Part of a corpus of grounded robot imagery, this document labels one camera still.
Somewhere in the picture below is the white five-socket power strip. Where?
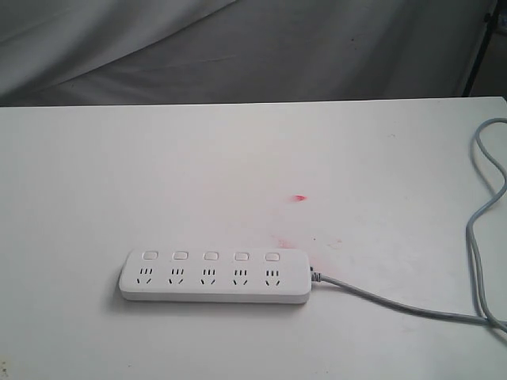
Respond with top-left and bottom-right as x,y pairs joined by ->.
118,247 -> 311,305

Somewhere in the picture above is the grey backdrop cloth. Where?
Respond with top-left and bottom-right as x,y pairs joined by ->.
1,1 -> 494,106

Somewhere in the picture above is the grey power cable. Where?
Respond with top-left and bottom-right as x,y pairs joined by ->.
308,117 -> 507,330

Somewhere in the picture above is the black tripod stand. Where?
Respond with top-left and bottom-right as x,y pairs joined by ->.
461,0 -> 501,97

